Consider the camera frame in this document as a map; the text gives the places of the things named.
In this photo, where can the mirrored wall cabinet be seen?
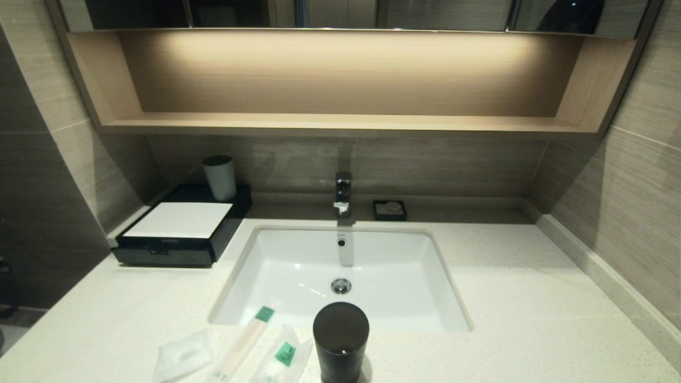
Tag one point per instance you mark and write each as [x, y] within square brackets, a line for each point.
[447, 13]

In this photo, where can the pale grey tumbler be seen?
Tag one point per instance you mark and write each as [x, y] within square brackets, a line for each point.
[220, 178]

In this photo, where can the round beige soap bar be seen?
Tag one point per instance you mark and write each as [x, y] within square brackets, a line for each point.
[393, 206]

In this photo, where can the light wooden wall shelf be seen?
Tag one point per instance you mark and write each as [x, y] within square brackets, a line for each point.
[340, 125]

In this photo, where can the white ceramic sink basin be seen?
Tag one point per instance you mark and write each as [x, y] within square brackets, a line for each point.
[393, 276]

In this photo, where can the black amenity box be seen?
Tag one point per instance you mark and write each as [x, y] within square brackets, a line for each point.
[234, 207]

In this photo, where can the clear square plastic packet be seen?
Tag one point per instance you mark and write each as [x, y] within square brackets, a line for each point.
[183, 355]

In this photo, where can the white packet green label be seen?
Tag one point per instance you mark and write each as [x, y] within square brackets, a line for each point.
[281, 351]

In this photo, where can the black tumbler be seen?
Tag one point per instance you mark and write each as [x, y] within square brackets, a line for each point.
[340, 335]

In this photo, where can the chrome basin faucet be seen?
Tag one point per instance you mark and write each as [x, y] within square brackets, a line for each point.
[343, 191]

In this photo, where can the chrome sink drain plug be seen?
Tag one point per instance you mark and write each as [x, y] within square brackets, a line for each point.
[341, 285]

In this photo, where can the long comb packet green label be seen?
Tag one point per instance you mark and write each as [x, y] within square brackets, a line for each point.
[245, 343]

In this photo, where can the black soap dish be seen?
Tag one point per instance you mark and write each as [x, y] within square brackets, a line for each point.
[379, 213]

